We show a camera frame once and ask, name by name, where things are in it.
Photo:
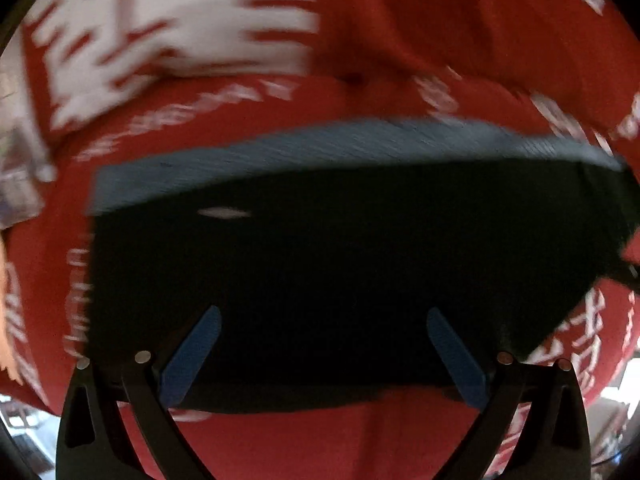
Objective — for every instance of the red bag with white lettering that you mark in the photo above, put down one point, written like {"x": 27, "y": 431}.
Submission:
{"x": 400, "y": 35}

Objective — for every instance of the black pants with patterned waistband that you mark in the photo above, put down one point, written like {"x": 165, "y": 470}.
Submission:
{"x": 325, "y": 260}

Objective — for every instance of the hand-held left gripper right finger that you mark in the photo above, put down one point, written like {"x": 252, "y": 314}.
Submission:
{"x": 457, "y": 355}

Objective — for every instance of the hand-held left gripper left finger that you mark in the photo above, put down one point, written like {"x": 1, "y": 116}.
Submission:
{"x": 192, "y": 355}

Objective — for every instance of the pale grey bundle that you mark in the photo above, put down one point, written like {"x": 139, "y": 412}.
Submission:
{"x": 17, "y": 185}

